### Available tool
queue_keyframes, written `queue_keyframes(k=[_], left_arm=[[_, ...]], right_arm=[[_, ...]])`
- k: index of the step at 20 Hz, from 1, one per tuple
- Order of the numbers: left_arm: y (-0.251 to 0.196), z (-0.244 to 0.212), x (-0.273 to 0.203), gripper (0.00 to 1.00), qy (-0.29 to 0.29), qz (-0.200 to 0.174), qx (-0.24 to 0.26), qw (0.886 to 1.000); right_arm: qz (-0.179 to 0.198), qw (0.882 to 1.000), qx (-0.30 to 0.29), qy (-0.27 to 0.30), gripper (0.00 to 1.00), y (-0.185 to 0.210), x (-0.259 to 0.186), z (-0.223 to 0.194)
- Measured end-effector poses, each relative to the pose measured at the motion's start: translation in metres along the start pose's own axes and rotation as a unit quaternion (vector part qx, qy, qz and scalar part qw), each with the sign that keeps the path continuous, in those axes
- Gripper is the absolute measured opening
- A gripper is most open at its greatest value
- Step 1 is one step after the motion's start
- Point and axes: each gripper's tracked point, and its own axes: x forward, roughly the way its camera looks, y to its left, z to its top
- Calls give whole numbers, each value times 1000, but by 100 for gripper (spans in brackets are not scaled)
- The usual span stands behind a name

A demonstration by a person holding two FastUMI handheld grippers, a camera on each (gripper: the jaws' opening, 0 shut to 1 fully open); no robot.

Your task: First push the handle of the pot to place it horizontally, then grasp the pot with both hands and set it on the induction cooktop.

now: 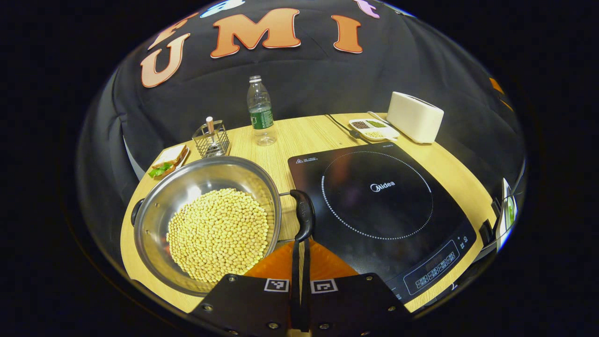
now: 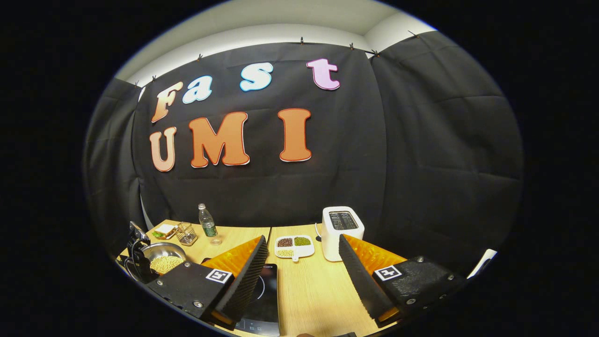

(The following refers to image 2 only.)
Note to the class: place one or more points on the black induction cooktop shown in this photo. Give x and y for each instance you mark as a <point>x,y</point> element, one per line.
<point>266,304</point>

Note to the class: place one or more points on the sandwich with lettuce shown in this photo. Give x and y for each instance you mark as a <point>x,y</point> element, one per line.
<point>164,230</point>

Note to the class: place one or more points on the clear water bottle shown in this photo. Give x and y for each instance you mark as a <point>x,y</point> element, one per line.
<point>208,227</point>

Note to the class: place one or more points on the black backdrop cloth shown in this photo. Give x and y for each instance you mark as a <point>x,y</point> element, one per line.
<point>327,178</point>

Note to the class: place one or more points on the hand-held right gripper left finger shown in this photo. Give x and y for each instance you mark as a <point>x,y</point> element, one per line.
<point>248,281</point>

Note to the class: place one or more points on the white toaster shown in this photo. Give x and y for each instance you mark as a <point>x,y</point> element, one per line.
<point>332,243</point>

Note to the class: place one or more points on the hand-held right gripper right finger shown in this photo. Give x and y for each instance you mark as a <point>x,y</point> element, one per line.
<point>360,281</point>

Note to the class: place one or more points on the pile of soybeans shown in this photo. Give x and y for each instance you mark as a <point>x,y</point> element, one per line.
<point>166,264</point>

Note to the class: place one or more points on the white divided bean plate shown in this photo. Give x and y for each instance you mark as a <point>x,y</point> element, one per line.
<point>306,251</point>

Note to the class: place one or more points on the row of black cloth clips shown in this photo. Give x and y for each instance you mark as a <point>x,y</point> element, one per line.
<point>302,40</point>

